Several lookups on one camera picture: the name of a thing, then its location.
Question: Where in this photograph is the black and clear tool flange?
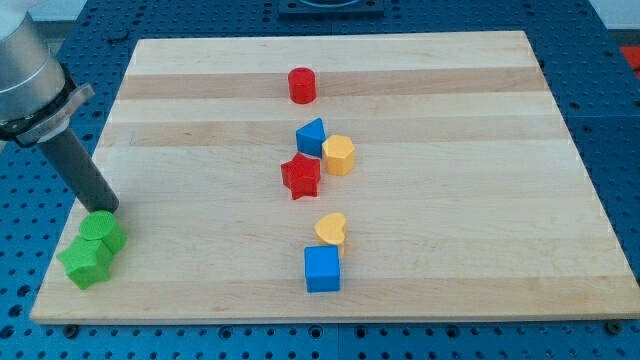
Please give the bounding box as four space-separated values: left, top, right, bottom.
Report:
1 65 95 148

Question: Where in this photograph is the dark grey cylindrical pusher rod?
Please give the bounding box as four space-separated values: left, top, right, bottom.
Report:
37 128 119 213

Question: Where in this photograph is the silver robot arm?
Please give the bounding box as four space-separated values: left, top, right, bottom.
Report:
1 0 119 213

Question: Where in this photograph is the green cylinder block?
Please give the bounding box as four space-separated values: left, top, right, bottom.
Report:
79 210 127 254

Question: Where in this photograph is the green star block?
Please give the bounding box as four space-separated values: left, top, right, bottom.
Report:
56 237 114 290

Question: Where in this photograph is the red star block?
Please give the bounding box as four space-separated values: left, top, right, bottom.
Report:
280 152 321 200

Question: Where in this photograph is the blue triangle block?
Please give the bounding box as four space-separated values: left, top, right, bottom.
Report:
295 118 326 158

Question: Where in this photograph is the red cylinder block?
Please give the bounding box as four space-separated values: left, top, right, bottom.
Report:
288 67 317 104

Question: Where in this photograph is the yellow heart block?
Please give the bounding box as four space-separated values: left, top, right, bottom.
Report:
313 212 347 258

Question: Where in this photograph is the blue cube block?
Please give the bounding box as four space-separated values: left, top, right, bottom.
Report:
304 245 341 293

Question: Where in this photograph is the yellow hexagon block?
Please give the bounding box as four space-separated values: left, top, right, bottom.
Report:
322 135 355 176

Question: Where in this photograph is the black mounting plate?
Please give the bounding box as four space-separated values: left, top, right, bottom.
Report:
277 0 385 19

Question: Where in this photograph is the wooden board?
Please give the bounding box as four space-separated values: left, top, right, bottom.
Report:
31 31 639 325

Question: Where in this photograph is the red object at edge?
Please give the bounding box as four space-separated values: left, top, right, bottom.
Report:
620 46 640 77

